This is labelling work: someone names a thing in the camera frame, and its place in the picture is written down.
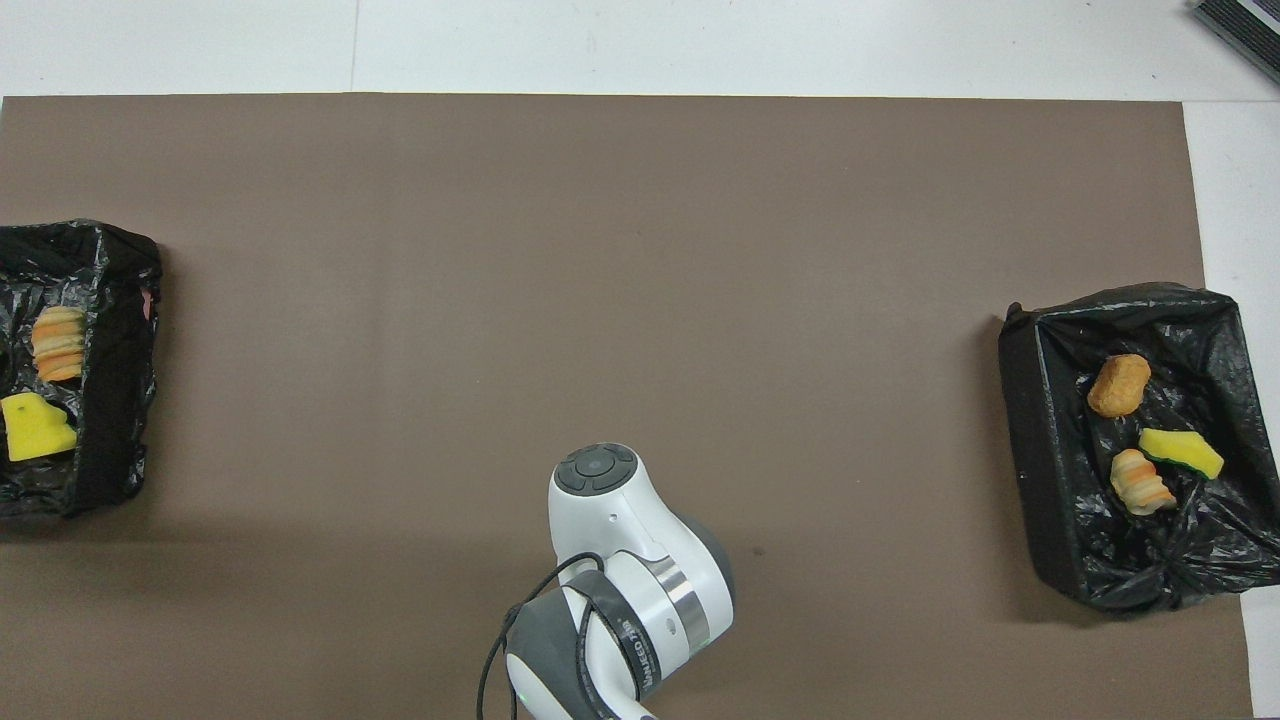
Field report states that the brown bread roll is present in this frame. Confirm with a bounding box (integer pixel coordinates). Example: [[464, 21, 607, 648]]
[[1087, 354, 1152, 418]]

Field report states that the striped orange croissant piece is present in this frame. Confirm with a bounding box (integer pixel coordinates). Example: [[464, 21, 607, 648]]
[[30, 305, 88, 384], [1110, 448, 1179, 516]]

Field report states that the yellow sponge wedge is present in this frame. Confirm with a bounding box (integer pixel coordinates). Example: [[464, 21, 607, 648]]
[[1139, 428, 1226, 481]]

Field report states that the notched yellow sponge piece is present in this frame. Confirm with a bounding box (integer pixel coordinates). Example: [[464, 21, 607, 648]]
[[0, 391, 79, 464]]

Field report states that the bin with knotted black bag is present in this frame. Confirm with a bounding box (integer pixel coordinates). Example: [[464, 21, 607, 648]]
[[997, 281, 1280, 614]]

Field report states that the brown table mat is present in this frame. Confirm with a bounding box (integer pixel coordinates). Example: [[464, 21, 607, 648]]
[[0, 93, 1256, 720]]

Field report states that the dark ribbed panel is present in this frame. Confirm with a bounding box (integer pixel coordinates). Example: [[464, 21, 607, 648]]
[[1192, 0, 1280, 86]]

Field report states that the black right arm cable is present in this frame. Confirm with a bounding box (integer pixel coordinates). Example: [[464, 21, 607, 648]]
[[476, 551, 607, 720]]

